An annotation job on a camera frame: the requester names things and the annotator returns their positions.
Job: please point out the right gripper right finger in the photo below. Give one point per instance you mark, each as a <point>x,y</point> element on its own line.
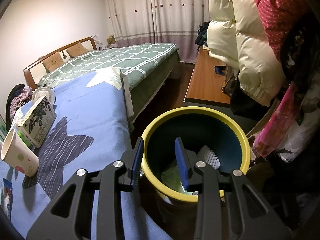
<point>228,205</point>

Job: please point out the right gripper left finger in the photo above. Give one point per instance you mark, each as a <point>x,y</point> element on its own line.
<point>91,195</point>

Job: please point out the green plastic wrapper bag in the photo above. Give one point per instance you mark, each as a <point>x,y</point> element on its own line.
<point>171,179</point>

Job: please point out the yellow rimmed trash bin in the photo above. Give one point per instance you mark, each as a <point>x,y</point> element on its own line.
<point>197,127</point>

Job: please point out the paper cup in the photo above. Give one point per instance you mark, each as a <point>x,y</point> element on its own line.
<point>18,155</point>

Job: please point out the pink plastic bag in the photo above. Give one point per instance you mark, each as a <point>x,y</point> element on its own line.
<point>279,123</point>

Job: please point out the green label bottle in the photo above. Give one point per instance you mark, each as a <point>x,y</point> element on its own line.
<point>25,139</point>

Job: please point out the white floral carton box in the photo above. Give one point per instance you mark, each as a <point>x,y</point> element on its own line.
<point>37,122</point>

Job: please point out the orange wooden desk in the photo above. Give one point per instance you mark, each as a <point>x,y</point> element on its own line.
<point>205,84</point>

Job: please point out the clear plastic tub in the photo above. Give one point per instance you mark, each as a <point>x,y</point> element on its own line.
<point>44,91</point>

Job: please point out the pile of clothes on cabinet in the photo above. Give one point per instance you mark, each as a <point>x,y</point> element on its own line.
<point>19,96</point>

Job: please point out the brown left pillow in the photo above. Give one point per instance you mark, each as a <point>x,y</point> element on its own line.
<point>51,64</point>

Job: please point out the brown pillow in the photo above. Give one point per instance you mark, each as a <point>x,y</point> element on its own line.
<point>76,50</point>
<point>51,64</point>

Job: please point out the bed with green checked quilt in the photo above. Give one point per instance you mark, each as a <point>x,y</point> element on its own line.
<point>146,66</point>

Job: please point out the brown right pillow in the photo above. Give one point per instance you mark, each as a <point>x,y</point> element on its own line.
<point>76,50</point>

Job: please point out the pile of clothes on desk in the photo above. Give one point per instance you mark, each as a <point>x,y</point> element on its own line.
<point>202,34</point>

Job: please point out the cream puffer jacket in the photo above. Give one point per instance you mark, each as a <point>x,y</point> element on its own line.
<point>236,37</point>

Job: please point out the pink and white curtain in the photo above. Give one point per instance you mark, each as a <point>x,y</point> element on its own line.
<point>158,21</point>

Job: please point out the red puffer jacket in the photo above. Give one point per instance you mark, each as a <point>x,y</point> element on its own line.
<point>279,16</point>

